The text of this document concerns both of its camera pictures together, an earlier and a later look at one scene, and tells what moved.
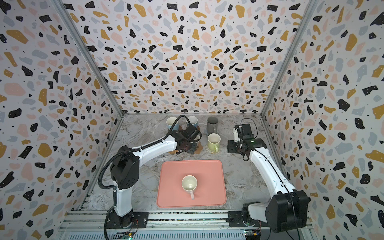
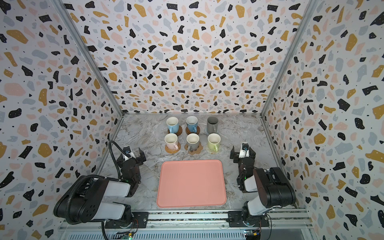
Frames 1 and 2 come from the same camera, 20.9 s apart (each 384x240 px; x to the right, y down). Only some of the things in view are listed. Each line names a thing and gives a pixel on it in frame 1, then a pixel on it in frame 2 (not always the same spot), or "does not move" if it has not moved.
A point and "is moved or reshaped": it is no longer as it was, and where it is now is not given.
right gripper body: [235, 147] to [241, 164]
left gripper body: [192, 147] to [136, 165]
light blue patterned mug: [193, 121] does not move
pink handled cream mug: [189, 183] is moved or reshaped
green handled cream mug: [213, 142] does not move
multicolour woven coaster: [211, 152] does not move
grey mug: [212, 123] does not move
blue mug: [170, 121] does not move
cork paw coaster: [199, 148] does not move
